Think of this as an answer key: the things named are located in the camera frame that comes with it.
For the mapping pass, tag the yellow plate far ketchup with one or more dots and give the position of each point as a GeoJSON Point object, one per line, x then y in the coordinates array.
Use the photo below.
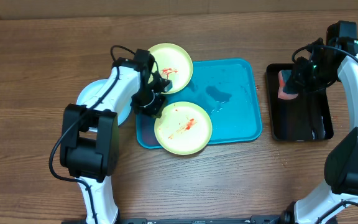
{"type": "Point", "coordinates": [174, 64]}

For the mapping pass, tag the teal plastic tray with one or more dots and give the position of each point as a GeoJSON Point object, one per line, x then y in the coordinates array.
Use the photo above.
{"type": "Point", "coordinates": [225, 89]}

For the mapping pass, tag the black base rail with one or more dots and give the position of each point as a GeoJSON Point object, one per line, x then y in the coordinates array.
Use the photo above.
{"type": "Point", "coordinates": [256, 219]}

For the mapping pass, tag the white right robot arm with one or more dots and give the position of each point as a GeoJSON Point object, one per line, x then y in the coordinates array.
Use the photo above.
{"type": "Point", "coordinates": [329, 62]}

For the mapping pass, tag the black water tray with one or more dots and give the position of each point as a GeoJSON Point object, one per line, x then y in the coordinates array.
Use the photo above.
{"type": "Point", "coordinates": [305, 118]}

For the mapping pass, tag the light blue plate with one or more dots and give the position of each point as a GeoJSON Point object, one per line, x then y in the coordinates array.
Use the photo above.
{"type": "Point", "coordinates": [91, 89]}

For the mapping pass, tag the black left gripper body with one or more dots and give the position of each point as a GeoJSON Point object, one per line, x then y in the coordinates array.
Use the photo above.
{"type": "Point", "coordinates": [148, 102]}

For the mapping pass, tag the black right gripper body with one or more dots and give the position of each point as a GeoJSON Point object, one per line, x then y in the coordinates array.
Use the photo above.
{"type": "Point", "coordinates": [316, 76]}

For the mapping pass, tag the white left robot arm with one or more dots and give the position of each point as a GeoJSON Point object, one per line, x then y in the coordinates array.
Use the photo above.
{"type": "Point", "coordinates": [89, 144]}

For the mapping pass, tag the yellow plate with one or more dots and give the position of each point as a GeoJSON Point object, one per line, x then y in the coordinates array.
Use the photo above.
{"type": "Point", "coordinates": [183, 129]}

